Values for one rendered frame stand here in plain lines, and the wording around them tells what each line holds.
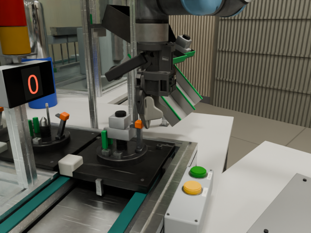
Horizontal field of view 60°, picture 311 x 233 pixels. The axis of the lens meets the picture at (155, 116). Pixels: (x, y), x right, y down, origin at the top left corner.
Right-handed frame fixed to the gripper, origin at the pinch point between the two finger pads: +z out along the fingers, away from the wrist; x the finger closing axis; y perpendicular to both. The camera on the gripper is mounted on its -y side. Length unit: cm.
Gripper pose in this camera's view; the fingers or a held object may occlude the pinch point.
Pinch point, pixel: (144, 123)
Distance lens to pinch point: 69.3
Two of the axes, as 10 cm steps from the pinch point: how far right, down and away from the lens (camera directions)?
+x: 3.3, -3.1, 8.9
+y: 9.4, 1.1, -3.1
